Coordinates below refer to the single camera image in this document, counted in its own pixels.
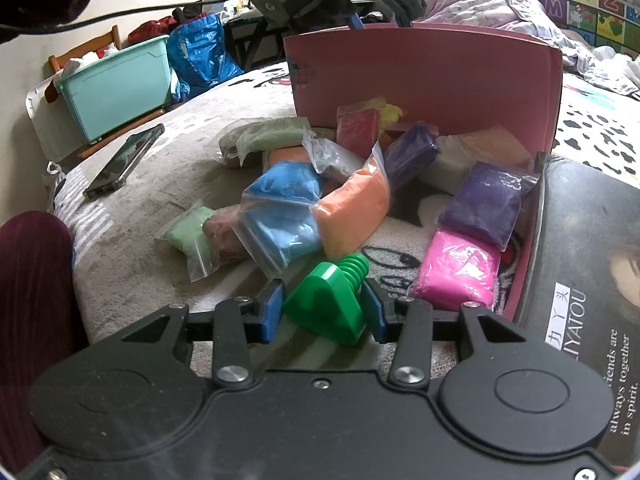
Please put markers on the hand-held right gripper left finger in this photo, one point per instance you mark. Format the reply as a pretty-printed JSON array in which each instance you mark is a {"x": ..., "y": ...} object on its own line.
[{"x": 272, "y": 312}]

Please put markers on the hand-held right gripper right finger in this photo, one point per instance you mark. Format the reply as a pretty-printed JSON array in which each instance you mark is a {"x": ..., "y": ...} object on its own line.
[{"x": 375, "y": 315}]

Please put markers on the green plastic clay tool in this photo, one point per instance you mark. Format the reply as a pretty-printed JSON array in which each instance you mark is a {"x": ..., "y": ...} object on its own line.
[{"x": 325, "y": 300}]

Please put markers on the pink cardboard box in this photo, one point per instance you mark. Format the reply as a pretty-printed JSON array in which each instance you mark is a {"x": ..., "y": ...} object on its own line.
[{"x": 425, "y": 75}]

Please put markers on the cluttered dark desk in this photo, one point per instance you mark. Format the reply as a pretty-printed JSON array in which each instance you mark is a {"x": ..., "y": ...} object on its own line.
[{"x": 245, "y": 25}]

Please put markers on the purple quilt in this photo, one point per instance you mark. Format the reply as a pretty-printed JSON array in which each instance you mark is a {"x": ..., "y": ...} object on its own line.
[{"x": 480, "y": 0}]

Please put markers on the blue plastic bag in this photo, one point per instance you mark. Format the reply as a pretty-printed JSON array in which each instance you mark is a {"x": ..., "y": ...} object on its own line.
[{"x": 202, "y": 55}]

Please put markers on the pile of coloured clay bags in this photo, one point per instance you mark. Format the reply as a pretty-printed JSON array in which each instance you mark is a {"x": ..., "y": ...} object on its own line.
[{"x": 350, "y": 200}]

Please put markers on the red clothing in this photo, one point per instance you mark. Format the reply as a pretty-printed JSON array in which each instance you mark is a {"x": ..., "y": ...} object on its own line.
[{"x": 152, "y": 27}]

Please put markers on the colourful alphabet foam mat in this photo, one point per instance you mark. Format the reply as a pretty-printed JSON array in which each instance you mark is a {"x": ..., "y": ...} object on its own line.
[{"x": 590, "y": 10}]

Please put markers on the teal plastic storage bin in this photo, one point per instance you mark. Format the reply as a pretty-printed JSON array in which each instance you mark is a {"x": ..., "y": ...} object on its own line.
[{"x": 115, "y": 90}]

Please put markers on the dark printed box lid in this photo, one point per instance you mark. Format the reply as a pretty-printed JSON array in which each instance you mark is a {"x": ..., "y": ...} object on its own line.
[{"x": 585, "y": 285}]

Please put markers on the black smartphone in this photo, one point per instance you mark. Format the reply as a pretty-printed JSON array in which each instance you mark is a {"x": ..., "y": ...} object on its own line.
[{"x": 125, "y": 160}]

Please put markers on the white crumpled clothes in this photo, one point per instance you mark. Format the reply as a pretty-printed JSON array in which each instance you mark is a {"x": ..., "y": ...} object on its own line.
[{"x": 612, "y": 72}]

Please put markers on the person's leg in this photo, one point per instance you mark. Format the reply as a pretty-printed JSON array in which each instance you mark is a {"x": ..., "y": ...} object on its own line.
[{"x": 35, "y": 335}]

